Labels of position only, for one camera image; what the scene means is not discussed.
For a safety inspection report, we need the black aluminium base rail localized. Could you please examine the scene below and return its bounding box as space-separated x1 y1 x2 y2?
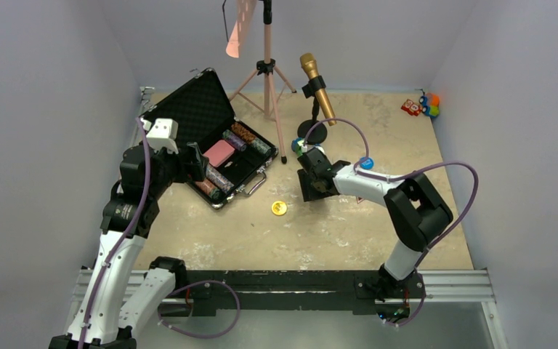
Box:
63 268 507 348

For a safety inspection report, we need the gold microphone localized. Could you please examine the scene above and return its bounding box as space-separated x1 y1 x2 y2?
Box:
299 52 336 126

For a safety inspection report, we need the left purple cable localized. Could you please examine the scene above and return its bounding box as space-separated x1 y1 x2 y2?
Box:
74 116 153 349

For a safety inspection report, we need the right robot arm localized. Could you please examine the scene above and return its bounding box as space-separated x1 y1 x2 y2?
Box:
297 148 453 300

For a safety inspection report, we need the pink tripod music stand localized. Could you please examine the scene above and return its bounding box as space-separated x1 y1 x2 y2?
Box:
225 0 296 164

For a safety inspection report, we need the pink playing card deck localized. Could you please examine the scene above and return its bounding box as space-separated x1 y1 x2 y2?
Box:
203 139 235 168

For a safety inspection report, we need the grey green chip stack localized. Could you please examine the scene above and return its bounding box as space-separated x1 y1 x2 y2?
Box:
250 137 273 156

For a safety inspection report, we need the blue orange chip row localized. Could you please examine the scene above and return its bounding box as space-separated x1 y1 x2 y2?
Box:
206 164 234 193

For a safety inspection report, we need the red toy number car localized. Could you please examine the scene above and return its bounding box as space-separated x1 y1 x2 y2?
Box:
401 99 422 116

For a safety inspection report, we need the green red chip row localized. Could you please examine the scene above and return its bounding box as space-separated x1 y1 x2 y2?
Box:
194 178 222 200

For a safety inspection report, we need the black aluminium poker case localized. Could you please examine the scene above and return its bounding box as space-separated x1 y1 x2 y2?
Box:
142 68 278 209

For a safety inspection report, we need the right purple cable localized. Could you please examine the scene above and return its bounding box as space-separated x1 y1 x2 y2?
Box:
302 118 480 329

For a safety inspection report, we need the blue small blind button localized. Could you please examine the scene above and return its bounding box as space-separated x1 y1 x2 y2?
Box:
359 157 374 170

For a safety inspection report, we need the orange black chip row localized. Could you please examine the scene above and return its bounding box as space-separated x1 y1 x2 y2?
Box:
231 122 256 144

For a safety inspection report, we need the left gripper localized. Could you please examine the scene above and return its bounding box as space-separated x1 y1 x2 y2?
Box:
147 141 207 199

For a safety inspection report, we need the black microphone desk stand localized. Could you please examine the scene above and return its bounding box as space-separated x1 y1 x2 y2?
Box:
297 76 328 145

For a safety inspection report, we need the blue orange toy car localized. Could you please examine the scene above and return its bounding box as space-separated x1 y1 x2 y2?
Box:
419 92 440 119

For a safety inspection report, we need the green blue toy brick block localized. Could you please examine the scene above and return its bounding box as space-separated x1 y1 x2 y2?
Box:
291 137 307 157

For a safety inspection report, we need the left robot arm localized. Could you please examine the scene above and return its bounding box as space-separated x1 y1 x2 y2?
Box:
49 142 209 348

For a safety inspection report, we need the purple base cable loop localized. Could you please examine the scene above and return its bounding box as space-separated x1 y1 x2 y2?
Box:
157 279 242 340

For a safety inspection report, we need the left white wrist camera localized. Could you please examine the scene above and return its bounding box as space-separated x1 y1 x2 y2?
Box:
141 118 179 154

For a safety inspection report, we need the yellow big blind button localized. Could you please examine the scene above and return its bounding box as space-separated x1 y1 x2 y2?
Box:
271 201 288 216

